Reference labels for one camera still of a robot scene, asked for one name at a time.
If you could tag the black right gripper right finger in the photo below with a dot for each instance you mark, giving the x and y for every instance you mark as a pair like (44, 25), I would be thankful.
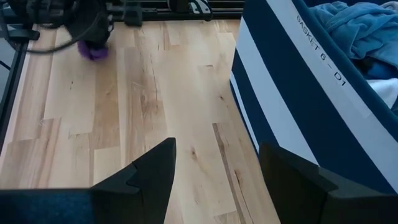
(292, 186)

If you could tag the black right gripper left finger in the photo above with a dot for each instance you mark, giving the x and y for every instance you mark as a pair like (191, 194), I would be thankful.
(146, 186)

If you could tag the teal black purple sock bundle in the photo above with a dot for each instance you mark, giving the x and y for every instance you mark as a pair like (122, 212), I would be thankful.
(93, 53)

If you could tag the white sock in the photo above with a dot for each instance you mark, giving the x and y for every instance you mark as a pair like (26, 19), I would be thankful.
(385, 91)

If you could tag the bright blue towel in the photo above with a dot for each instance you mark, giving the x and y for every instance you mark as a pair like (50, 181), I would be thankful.
(351, 28)

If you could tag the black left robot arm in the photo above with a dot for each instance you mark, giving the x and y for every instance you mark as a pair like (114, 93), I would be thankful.
(37, 12)

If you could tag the navy white striped fabric basket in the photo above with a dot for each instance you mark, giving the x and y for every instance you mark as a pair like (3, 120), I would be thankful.
(295, 93)

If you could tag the black aluminium table frame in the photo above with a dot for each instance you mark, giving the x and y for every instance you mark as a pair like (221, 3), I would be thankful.
(224, 14)

